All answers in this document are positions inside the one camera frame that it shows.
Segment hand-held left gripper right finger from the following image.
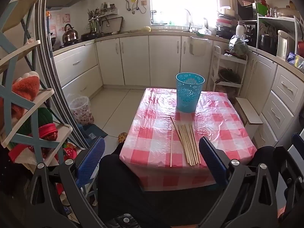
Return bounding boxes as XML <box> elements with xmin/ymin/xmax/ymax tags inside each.
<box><xmin>199</xmin><ymin>136</ymin><xmax>279</xmax><ymax>228</ymax></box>

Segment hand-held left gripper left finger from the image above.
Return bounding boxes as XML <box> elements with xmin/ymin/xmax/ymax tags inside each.
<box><xmin>25</xmin><ymin>136</ymin><xmax>112</xmax><ymax>228</ymax></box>

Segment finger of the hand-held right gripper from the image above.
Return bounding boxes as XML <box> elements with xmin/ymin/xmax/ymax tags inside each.
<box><xmin>291</xmin><ymin>132</ymin><xmax>304</xmax><ymax>155</ymax></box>
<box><xmin>273</xmin><ymin>146</ymin><xmax>304</xmax><ymax>221</ymax></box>

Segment bunch of wooden chopsticks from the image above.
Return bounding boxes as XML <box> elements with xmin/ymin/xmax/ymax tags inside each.
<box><xmin>169</xmin><ymin>115</ymin><xmax>202</xmax><ymax>168</ymax></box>

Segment turquoise perforated plastic basket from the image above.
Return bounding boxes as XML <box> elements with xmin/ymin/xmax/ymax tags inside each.
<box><xmin>176</xmin><ymin>72</ymin><xmax>205</xmax><ymax>113</ymax></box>

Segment red toy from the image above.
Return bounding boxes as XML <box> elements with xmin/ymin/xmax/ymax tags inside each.
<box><xmin>63</xmin><ymin>144</ymin><xmax>78</xmax><ymax>161</ymax></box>

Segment red pouch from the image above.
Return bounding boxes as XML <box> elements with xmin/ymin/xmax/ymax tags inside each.
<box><xmin>39</xmin><ymin>123</ymin><xmax>59</xmax><ymax>140</ymax></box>

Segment white step stool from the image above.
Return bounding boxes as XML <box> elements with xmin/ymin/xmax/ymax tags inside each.
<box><xmin>235</xmin><ymin>97</ymin><xmax>264</xmax><ymax>136</ymax></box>

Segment green knitted hat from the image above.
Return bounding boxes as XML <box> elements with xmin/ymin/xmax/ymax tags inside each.
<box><xmin>17</xmin><ymin>108</ymin><xmax>54</xmax><ymax>136</ymax></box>

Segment pink checked plastic tablecloth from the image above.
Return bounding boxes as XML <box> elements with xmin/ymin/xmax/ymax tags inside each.
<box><xmin>119</xmin><ymin>88</ymin><xmax>257</xmax><ymax>192</ymax></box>

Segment red and white cloth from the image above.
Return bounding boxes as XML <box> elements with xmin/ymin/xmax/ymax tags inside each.
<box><xmin>8</xmin><ymin>144</ymin><xmax>57</xmax><ymax>165</ymax></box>

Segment dark wok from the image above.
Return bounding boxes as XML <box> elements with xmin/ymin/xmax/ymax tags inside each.
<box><xmin>215</xmin><ymin>68</ymin><xmax>241</xmax><ymax>85</ymax></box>

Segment orange plush toy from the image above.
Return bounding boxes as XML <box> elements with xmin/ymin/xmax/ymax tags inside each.
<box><xmin>0</xmin><ymin>71</ymin><xmax>41</xmax><ymax>129</ymax></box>

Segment white kitchen trolley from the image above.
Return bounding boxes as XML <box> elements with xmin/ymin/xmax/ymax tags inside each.
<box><xmin>208</xmin><ymin>46</ymin><xmax>248</xmax><ymax>98</ymax></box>

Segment white electric water pot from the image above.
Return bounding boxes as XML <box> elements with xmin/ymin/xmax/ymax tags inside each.
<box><xmin>277</xmin><ymin>30</ymin><xmax>296</xmax><ymax>61</ymax></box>

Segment black rice cooker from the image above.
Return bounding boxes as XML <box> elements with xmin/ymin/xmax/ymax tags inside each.
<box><xmin>258</xmin><ymin>34</ymin><xmax>278</xmax><ymax>56</ymax></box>

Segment cream kitchen base cabinets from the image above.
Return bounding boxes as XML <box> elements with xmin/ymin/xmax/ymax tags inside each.
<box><xmin>52</xmin><ymin>28</ymin><xmax>304</xmax><ymax>148</ymax></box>

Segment bag of green vegetables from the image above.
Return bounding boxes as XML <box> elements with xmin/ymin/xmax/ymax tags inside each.
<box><xmin>228</xmin><ymin>35</ymin><xmax>250</xmax><ymax>57</ymax></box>

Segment white hanging door bin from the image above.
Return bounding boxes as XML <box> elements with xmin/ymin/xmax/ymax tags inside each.
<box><xmin>189</xmin><ymin>36</ymin><xmax>213</xmax><ymax>57</ymax></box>

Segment black coffee machine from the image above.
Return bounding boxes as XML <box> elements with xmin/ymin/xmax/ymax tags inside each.
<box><xmin>245</xmin><ymin>24</ymin><xmax>257</xmax><ymax>48</ymax></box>

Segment black frying pan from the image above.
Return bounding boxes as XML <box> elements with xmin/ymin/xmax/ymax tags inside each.
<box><xmin>81</xmin><ymin>32</ymin><xmax>98</xmax><ymax>41</ymax></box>

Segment steel kettle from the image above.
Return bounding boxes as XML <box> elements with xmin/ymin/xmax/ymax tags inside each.
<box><xmin>62</xmin><ymin>24</ymin><xmax>79</xmax><ymax>43</ymax></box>

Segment white countertop shelf rack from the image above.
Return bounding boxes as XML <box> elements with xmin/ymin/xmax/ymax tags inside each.
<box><xmin>256</xmin><ymin>13</ymin><xmax>302</xmax><ymax>60</ymax></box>

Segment white thermos jug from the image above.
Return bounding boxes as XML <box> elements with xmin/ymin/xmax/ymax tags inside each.
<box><xmin>235</xmin><ymin>22</ymin><xmax>246</xmax><ymax>41</ymax></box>

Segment white cutting board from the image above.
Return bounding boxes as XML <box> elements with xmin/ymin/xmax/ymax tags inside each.
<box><xmin>101</xmin><ymin>17</ymin><xmax>124</xmax><ymax>34</ymax></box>

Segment stack of bowls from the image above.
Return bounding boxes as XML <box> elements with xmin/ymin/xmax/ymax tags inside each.
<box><xmin>216</xmin><ymin>6</ymin><xmax>238</xmax><ymax>38</ymax></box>

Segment green plastic board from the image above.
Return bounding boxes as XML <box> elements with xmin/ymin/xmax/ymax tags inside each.
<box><xmin>255</xmin><ymin>2</ymin><xmax>269</xmax><ymax>17</ymax></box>

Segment curved steel faucet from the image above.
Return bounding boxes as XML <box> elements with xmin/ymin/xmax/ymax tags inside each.
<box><xmin>184</xmin><ymin>8</ymin><xmax>193</xmax><ymax>32</ymax></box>

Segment black countertop appliance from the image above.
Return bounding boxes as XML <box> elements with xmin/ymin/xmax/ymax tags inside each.
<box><xmin>237</xmin><ymin>0</ymin><xmax>257</xmax><ymax>21</ymax></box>

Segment bright kitchen window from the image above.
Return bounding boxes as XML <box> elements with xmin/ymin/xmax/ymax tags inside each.
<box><xmin>150</xmin><ymin>0</ymin><xmax>220</xmax><ymax>26</ymax></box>

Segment cream and blue shelf rack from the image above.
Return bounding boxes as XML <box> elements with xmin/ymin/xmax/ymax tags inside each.
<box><xmin>0</xmin><ymin>0</ymin><xmax>74</xmax><ymax>169</ymax></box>

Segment grey sliding door frame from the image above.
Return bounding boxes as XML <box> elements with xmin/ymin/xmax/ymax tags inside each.
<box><xmin>39</xmin><ymin>0</ymin><xmax>88</xmax><ymax>148</ymax></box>

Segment mop handle with orange tip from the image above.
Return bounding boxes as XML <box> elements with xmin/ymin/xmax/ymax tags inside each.
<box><xmin>46</xmin><ymin>11</ymin><xmax>51</xmax><ymax>45</ymax></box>

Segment wall utensil rack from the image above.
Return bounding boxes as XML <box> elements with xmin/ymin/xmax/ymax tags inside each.
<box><xmin>87</xmin><ymin>3</ymin><xmax>118</xmax><ymax>32</ymax></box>

